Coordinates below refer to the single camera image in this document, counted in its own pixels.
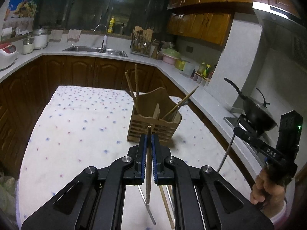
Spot plastic bag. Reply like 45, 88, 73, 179
0, 176, 17, 221

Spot steel rice cooker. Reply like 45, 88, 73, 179
33, 28, 48, 50

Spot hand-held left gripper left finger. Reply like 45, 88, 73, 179
21, 134, 148, 230

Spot white red rice cooker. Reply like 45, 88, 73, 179
0, 43, 19, 71

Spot kitchen faucet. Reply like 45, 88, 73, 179
93, 24, 107, 52

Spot dark kitchen window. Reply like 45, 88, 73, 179
36, 0, 174, 37

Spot steel sink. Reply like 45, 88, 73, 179
63, 45, 128, 57

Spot person's right hand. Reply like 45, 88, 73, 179
249, 168, 287, 206

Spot black wok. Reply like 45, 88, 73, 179
224, 77, 278, 132

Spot range hood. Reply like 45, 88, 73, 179
252, 1, 307, 77

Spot dish rack with utensils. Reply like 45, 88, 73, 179
131, 25, 154, 57

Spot clear plastic container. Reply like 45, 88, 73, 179
183, 62, 197, 77

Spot gas stove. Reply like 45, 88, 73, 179
224, 116, 281, 154

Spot spice container set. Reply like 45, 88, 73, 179
191, 72, 210, 87

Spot wooden utensil holder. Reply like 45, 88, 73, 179
127, 88, 182, 148

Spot pink green basin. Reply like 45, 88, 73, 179
162, 48, 182, 65

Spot wooden wall cabinets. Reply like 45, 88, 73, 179
166, 0, 300, 46

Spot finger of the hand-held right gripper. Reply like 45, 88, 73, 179
233, 119, 283, 166

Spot wooden base cabinets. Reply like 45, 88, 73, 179
0, 55, 264, 180

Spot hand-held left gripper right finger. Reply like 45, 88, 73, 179
151, 134, 274, 230

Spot small white pot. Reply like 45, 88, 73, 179
23, 35, 34, 54

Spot pink cloth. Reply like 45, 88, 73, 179
67, 29, 81, 42

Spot fruit wall poster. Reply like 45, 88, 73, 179
3, 0, 40, 29

